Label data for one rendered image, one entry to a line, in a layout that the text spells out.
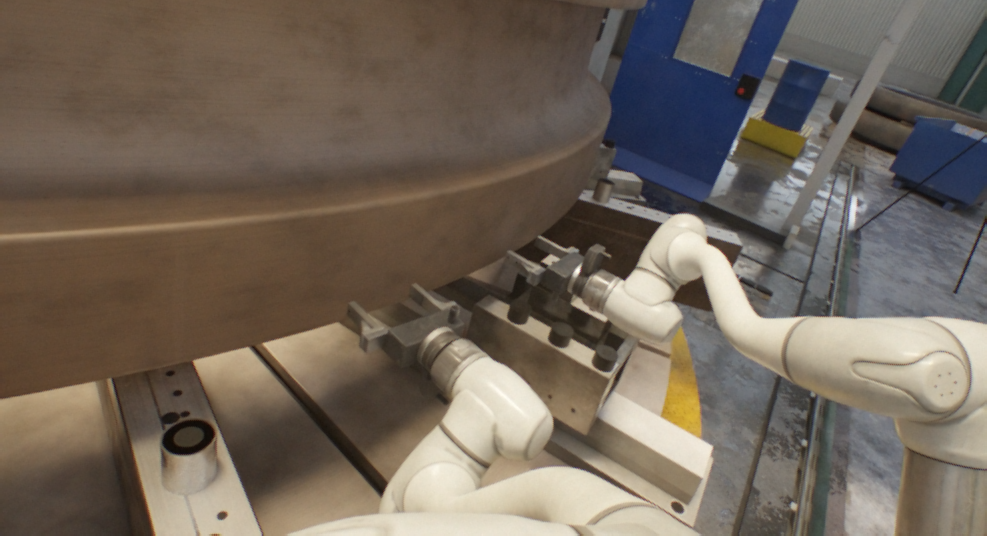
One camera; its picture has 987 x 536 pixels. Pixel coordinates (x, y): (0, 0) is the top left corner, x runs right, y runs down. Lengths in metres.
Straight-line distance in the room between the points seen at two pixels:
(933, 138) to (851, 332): 9.02
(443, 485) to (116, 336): 0.54
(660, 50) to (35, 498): 5.16
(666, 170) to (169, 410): 4.95
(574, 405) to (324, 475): 0.68
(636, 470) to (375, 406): 0.79
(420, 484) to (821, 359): 0.55
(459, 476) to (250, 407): 1.04
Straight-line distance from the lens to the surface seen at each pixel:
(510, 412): 0.85
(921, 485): 0.96
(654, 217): 2.70
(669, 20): 5.63
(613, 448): 1.79
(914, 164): 9.84
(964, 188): 9.71
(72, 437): 1.80
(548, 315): 1.69
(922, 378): 0.77
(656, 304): 1.22
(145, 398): 1.31
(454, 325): 1.00
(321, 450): 1.69
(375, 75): 1.17
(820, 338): 0.82
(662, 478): 1.80
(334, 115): 1.14
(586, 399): 1.63
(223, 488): 1.15
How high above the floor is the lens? 1.59
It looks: 28 degrees down
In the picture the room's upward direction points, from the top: 17 degrees clockwise
